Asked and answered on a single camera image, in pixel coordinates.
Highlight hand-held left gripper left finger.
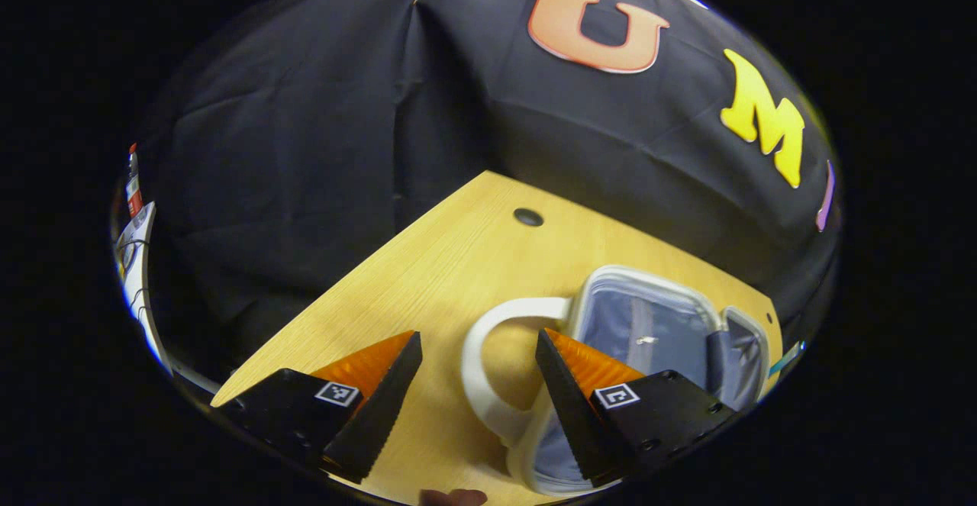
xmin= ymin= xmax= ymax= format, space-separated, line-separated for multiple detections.
xmin=218 ymin=330 xmax=424 ymax=485

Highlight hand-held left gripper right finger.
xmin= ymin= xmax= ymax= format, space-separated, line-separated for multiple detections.
xmin=535 ymin=327 xmax=738 ymax=488

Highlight white suitcase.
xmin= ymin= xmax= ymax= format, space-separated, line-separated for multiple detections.
xmin=461 ymin=264 xmax=772 ymax=498

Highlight white side desk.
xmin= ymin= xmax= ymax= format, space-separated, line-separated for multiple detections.
xmin=113 ymin=201 xmax=175 ymax=375

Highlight black backdrop cloth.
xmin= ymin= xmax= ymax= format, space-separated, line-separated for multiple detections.
xmin=130 ymin=0 xmax=840 ymax=385

